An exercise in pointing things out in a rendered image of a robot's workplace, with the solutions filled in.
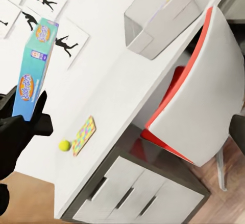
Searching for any jigsaw puzzle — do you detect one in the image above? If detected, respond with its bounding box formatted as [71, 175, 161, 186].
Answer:
[72, 116, 95, 157]

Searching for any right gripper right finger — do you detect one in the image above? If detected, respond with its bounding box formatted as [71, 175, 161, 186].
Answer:
[229, 114, 245, 156]

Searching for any tennis ball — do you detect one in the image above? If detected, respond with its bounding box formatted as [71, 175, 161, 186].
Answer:
[59, 140, 71, 152]

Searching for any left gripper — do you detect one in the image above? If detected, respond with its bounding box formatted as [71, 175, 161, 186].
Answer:
[0, 85, 54, 153]

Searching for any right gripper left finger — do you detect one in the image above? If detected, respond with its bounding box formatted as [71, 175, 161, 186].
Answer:
[0, 115, 27, 175]

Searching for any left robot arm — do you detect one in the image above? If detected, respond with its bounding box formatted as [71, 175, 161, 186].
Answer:
[0, 85, 54, 216]

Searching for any toy box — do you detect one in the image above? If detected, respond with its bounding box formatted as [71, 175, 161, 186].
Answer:
[124, 0, 202, 60]

